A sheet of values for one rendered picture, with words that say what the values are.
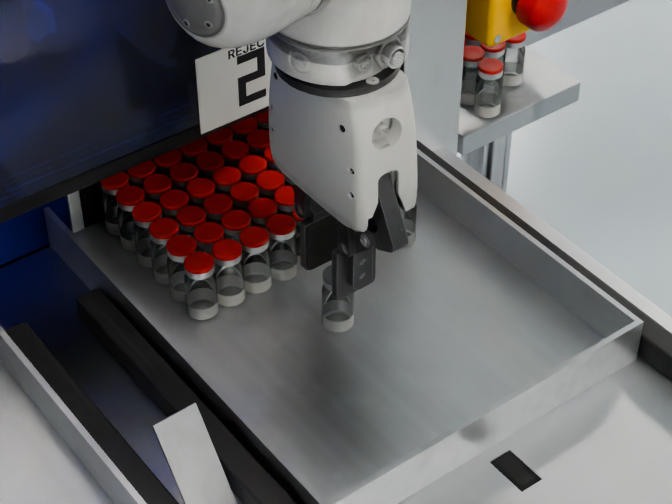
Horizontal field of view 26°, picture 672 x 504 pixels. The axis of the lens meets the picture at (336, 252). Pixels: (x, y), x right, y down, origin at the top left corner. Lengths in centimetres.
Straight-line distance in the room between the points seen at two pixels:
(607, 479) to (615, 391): 8
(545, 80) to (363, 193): 41
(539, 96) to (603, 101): 156
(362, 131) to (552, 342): 24
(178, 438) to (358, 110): 22
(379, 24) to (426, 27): 27
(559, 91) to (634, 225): 128
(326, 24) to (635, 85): 206
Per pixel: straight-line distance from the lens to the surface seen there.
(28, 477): 93
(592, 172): 260
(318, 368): 97
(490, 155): 147
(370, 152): 85
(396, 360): 98
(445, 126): 115
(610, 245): 245
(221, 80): 98
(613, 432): 95
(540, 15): 111
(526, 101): 122
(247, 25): 74
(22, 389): 98
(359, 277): 94
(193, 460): 88
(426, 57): 110
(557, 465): 93
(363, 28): 81
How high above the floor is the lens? 158
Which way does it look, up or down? 41 degrees down
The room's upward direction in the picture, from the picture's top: straight up
